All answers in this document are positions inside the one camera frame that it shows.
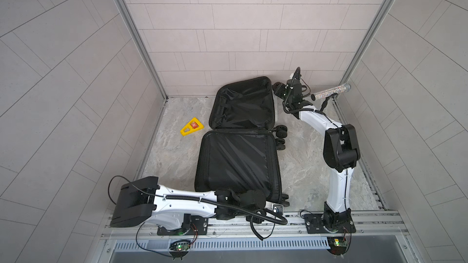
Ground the white hard-shell suitcase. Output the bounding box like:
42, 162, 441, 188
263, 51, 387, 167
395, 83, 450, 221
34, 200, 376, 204
195, 76, 290, 207

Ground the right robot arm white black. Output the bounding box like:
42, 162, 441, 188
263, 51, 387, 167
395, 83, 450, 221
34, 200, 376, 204
273, 67, 361, 233

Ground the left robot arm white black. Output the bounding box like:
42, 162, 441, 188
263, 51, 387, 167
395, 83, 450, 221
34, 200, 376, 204
110, 177, 288, 233

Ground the glitter tube on black stand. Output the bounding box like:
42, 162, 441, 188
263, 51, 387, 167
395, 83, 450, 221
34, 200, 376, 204
311, 83, 351, 112

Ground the left circuit board with LEDs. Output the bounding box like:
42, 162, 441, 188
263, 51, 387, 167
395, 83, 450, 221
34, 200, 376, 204
169, 239, 192, 252

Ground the circuit board with leds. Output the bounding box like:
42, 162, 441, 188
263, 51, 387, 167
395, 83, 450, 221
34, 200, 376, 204
327, 237, 349, 256
169, 239, 192, 252

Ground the yellow triangular toy block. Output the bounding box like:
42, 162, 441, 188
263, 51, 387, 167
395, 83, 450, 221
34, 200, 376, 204
180, 118, 204, 136

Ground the right circuit board with LEDs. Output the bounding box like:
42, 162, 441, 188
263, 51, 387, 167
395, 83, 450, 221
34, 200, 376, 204
327, 237, 349, 256

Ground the aluminium mounting rail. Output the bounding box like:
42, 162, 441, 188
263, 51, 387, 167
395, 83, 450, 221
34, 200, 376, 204
97, 210, 409, 239

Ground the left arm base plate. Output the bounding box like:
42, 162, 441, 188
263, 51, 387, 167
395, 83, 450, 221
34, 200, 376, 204
157, 214, 208, 236

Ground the white perforated cable duct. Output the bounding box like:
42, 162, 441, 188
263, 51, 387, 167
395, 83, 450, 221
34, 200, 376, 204
114, 237, 330, 252

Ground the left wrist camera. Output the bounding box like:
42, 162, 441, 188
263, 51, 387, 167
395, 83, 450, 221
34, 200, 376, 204
271, 203, 283, 216

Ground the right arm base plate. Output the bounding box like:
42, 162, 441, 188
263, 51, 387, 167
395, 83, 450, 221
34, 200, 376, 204
300, 212, 356, 234

